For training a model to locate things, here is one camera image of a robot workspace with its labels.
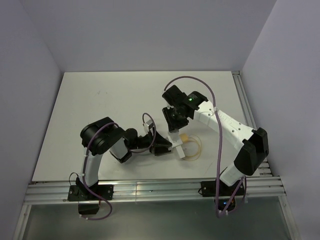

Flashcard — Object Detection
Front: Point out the aluminium right rail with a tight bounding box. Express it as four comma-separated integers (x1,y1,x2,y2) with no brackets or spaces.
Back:
231,71,273,177

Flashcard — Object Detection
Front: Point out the white cube socket adapter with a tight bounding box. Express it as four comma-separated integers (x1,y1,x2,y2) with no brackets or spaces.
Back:
167,135,183,150

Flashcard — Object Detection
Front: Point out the aluminium rail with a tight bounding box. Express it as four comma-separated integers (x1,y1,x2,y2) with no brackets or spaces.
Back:
231,71,273,177
23,176,286,205

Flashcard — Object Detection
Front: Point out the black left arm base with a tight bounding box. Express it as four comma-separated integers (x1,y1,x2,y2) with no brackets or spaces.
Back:
67,184,114,202

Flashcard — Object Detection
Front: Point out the aluminium front rail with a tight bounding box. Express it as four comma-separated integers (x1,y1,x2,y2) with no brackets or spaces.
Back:
23,176,286,205

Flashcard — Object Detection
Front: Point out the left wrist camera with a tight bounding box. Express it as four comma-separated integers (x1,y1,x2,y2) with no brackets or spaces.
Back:
143,119,155,135

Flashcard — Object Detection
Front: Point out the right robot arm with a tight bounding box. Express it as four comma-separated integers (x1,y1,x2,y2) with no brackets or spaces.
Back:
162,85,269,195

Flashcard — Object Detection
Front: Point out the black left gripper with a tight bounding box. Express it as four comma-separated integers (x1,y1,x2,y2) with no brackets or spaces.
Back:
130,127,172,156

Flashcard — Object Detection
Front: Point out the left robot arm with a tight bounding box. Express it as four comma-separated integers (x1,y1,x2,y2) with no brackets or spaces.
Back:
76,117,172,200

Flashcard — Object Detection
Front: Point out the white USB charger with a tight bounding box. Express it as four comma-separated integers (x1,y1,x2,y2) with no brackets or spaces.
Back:
174,145,186,159
168,129,180,142

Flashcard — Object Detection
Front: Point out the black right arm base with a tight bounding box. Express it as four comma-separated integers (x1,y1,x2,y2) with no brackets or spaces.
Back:
198,180,245,197

